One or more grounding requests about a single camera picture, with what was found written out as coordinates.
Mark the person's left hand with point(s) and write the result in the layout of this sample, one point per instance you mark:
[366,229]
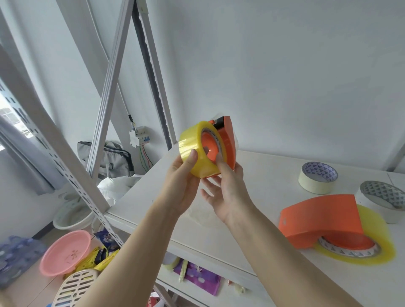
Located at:
[180,189]

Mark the person's right hand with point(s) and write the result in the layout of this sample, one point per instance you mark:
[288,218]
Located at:
[231,199]

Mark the yellow tape roll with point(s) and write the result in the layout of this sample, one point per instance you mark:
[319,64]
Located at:
[376,221]
[190,142]

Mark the orange tape dispenser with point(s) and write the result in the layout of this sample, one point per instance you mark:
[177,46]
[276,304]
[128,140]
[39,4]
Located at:
[229,142]
[322,215]

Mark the white tape roll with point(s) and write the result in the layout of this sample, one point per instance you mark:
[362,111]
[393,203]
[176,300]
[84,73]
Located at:
[376,208]

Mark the person's left forearm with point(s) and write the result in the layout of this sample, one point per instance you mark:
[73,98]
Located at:
[133,262]

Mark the person's right forearm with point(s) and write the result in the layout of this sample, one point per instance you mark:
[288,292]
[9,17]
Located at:
[284,265]

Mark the white circuit breaker box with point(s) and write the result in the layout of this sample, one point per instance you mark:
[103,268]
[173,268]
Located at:
[139,136]

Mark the grey bag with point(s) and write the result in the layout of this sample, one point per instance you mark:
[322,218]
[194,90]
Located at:
[117,161]

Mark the purple plastic bag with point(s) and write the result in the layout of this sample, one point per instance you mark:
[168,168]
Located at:
[202,280]

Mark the blue packet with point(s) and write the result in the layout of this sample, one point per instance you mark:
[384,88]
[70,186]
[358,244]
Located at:
[106,237]

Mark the white plastic basin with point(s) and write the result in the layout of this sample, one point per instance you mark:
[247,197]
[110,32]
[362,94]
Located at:
[71,218]

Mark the white red-printed plastic bag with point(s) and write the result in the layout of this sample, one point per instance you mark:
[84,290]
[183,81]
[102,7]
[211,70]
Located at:
[155,300]

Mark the yellow packet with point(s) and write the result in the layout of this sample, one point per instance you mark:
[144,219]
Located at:
[88,257]

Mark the pink plastic basin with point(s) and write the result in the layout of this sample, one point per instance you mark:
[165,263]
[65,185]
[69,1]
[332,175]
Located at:
[63,253]

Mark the beige slotted plastic stool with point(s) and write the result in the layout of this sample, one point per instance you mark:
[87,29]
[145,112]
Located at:
[74,287]

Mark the pack of water bottles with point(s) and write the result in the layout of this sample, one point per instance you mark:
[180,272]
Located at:
[15,259]

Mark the white and dark shelf post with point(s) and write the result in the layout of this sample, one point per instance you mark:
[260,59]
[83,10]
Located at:
[155,79]

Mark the white aluminium rail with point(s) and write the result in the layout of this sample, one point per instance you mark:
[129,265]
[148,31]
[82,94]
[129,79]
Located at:
[107,88]

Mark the white perforated shelf post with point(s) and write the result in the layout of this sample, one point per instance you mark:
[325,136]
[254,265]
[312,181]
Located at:
[47,139]

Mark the silver wall strip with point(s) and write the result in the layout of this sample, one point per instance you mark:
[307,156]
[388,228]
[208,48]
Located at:
[397,159]

